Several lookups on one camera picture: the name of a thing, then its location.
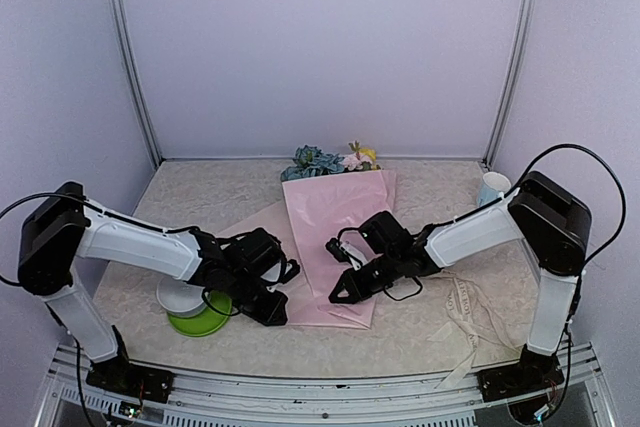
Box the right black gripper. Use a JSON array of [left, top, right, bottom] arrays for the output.
[[329, 250, 402, 305]]

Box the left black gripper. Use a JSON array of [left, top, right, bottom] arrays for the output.
[[225, 267, 288, 326]]

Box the pink wrapping paper sheet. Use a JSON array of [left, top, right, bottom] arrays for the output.
[[219, 170, 396, 329]]

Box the pale pink fake flower stem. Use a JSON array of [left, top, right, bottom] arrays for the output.
[[341, 141, 381, 172]]

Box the blue fake flower bunch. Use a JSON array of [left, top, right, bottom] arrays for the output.
[[280, 145, 345, 182]]

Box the yellow fake flower stem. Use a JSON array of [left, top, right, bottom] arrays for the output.
[[359, 147, 377, 170]]

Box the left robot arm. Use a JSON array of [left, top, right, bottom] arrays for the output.
[[17, 181, 300, 392]]

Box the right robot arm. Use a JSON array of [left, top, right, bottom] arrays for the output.
[[326, 171, 592, 391]]

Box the green plastic plate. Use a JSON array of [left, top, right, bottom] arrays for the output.
[[167, 292, 233, 337]]

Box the white ceramic bowl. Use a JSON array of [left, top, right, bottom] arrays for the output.
[[156, 277, 206, 318]]

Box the beige printed ribbon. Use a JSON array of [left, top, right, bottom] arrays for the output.
[[430, 274, 522, 391]]

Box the light blue mug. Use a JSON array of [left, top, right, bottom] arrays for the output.
[[476, 171, 512, 208]]

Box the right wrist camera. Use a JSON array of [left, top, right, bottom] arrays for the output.
[[325, 238, 368, 270]]

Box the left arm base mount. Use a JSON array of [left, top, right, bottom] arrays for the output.
[[86, 362, 174, 404]]

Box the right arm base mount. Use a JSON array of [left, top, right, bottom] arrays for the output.
[[477, 361, 565, 402]]

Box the front aluminium rail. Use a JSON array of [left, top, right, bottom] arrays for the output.
[[34, 344, 616, 427]]

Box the left aluminium frame post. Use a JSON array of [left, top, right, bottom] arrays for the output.
[[109, 0, 164, 169]]

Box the aluminium frame post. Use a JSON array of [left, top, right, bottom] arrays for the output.
[[482, 0, 535, 169], [109, 0, 164, 169]]

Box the right aluminium frame post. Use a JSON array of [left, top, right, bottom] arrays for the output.
[[482, 0, 535, 169]]

